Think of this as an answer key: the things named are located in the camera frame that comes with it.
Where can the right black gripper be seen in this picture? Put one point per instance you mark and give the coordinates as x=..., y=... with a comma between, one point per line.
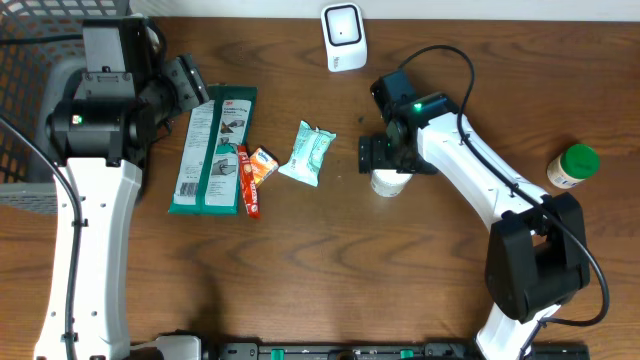
x=376, y=157

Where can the grey plastic mesh basket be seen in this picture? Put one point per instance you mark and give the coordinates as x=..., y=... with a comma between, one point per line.
x=34, y=78

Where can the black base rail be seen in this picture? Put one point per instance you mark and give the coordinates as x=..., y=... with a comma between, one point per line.
x=252, y=351

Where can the green box with label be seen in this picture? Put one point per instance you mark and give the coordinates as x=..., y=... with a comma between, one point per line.
x=208, y=179

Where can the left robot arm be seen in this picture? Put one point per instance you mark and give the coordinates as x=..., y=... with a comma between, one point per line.
x=100, y=133

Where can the white tub blue label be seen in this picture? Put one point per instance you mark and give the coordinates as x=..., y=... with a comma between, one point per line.
x=389, y=182

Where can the red packet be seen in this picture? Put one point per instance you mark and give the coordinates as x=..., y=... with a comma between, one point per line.
x=247, y=183

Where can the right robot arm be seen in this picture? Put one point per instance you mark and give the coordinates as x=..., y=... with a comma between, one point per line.
x=537, y=258

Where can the orange snack packet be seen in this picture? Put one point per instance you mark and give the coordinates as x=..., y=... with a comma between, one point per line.
x=263, y=165

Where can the mint green wipes pack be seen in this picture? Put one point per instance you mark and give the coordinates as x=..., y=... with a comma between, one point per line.
x=307, y=155

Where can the white barcode scanner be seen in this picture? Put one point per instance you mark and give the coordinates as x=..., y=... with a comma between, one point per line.
x=344, y=37

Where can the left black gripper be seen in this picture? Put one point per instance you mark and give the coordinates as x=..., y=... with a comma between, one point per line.
x=190, y=87

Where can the green lid white jar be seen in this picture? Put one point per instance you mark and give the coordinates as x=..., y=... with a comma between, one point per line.
x=576, y=164

